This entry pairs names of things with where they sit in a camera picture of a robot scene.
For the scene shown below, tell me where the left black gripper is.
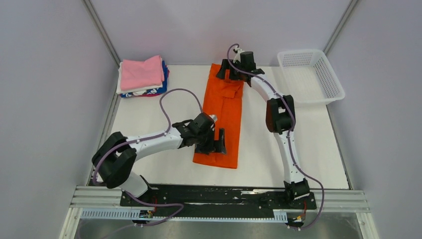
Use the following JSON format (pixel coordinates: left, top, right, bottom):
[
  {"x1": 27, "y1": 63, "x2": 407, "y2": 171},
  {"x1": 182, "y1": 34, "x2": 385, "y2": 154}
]
[{"x1": 195, "y1": 127, "x2": 226, "y2": 154}]

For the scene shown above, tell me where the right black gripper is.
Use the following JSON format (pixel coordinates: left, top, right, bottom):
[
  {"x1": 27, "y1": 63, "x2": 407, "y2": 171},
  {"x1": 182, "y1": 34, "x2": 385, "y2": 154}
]
[{"x1": 218, "y1": 59, "x2": 246, "y2": 81}]

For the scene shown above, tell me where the orange t-shirt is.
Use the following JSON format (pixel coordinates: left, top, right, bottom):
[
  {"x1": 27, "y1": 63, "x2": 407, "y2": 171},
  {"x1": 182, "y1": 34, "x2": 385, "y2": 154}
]
[{"x1": 193, "y1": 64, "x2": 244, "y2": 169}]

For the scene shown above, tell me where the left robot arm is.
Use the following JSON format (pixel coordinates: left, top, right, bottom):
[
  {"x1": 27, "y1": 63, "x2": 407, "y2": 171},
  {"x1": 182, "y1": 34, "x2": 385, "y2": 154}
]
[{"x1": 92, "y1": 113, "x2": 227, "y2": 206}]

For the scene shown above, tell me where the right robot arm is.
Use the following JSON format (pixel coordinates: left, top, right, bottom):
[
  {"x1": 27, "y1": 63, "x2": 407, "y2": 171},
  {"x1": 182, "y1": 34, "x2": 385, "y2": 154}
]
[{"x1": 216, "y1": 47, "x2": 310, "y2": 208}]

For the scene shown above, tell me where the blue folded t-shirt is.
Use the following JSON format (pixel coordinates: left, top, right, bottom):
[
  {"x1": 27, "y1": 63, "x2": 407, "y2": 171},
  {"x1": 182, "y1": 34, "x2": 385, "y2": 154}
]
[{"x1": 116, "y1": 60, "x2": 170, "y2": 98}]

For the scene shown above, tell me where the white plastic basket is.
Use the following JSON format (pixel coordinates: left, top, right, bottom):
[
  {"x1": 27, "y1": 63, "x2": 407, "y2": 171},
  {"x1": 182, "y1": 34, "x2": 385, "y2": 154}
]
[{"x1": 277, "y1": 49, "x2": 345, "y2": 107}]

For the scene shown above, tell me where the pink folded t-shirt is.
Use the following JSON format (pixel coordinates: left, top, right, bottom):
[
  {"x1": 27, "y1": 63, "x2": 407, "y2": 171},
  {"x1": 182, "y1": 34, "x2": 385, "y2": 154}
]
[{"x1": 120, "y1": 55, "x2": 164, "y2": 91}]

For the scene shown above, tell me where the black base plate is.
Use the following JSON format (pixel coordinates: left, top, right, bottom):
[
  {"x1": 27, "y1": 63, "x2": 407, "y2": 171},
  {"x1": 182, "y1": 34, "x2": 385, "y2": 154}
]
[{"x1": 120, "y1": 184, "x2": 317, "y2": 217}]

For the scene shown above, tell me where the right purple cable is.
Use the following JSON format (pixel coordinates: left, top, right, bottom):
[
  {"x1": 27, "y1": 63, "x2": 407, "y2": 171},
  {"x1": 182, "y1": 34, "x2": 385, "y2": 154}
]
[{"x1": 226, "y1": 43, "x2": 325, "y2": 230}]

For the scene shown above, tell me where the white slotted cable duct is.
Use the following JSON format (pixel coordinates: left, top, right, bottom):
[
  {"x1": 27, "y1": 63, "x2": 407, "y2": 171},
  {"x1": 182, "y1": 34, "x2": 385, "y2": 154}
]
[{"x1": 80, "y1": 208, "x2": 288, "y2": 223}]

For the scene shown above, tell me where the right corner metal post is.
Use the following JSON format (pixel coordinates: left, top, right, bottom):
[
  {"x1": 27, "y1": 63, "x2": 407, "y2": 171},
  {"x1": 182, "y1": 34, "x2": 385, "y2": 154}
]
[{"x1": 323, "y1": 0, "x2": 360, "y2": 55}]

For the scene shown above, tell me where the corner metal post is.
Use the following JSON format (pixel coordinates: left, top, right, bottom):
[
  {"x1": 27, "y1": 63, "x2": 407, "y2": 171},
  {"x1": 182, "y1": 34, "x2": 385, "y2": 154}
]
[
  {"x1": 82, "y1": 0, "x2": 120, "y2": 67},
  {"x1": 323, "y1": 0, "x2": 360, "y2": 55}
]

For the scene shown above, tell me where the left corner metal post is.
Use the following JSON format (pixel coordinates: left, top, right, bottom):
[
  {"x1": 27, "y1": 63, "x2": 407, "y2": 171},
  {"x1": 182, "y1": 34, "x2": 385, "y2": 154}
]
[{"x1": 82, "y1": 0, "x2": 120, "y2": 67}]

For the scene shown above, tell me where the aluminium frame rail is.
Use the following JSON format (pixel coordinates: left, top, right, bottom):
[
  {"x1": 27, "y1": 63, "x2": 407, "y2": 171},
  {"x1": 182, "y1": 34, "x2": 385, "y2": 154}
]
[{"x1": 59, "y1": 186, "x2": 379, "y2": 239}]

